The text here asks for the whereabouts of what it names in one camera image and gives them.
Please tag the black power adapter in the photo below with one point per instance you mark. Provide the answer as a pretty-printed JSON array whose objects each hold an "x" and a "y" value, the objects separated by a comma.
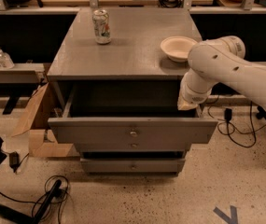
[
  {"x": 228, "y": 114},
  {"x": 14, "y": 160}
]

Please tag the grey middle drawer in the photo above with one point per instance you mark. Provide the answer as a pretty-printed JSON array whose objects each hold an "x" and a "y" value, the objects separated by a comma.
[{"x": 133, "y": 146}]

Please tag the grey drawer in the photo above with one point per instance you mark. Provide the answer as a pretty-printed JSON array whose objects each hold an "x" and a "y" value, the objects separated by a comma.
[
  {"x": 133, "y": 146},
  {"x": 111, "y": 130},
  {"x": 132, "y": 166}
]

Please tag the grey bottom drawer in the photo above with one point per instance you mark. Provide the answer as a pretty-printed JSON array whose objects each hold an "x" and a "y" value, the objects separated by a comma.
[{"x": 132, "y": 166}]

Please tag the white green soda can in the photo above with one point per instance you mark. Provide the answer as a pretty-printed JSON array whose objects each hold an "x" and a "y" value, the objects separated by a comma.
[{"x": 100, "y": 20}]

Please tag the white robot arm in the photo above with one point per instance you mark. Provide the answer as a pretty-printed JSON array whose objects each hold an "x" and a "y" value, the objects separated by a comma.
[{"x": 221, "y": 61}]

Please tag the black power adapter left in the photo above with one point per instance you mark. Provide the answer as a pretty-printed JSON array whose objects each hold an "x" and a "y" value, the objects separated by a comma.
[{"x": 14, "y": 160}]

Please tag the black stand base left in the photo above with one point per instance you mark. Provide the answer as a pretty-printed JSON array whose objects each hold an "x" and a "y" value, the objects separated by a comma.
[{"x": 20, "y": 218}]

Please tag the grey wooden drawer cabinet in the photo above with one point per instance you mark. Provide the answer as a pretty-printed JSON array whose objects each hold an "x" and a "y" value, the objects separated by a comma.
[{"x": 130, "y": 76}]

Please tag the white paper bowl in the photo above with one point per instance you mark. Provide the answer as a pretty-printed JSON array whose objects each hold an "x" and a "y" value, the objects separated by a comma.
[{"x": 177, "y": 48}]

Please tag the clear sanitizer bottle right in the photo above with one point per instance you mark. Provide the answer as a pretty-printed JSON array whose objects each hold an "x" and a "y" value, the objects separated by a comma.
[{"x": 5, "y": 60}]

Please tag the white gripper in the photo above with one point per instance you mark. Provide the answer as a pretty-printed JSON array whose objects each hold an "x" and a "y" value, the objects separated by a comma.
[{"x": 192, "y": 95}]

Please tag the grey top drawer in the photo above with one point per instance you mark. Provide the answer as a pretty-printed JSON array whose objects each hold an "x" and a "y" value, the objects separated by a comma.
[{"x": 111, "y": 130}]

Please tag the black power adapter right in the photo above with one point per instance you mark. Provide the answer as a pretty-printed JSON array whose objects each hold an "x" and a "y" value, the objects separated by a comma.
[{"x": 228, "y": 114}]

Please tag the brown cardboard box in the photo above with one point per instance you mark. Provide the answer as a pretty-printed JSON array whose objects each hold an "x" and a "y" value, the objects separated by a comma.
[{"x": 34, "y": 120}]

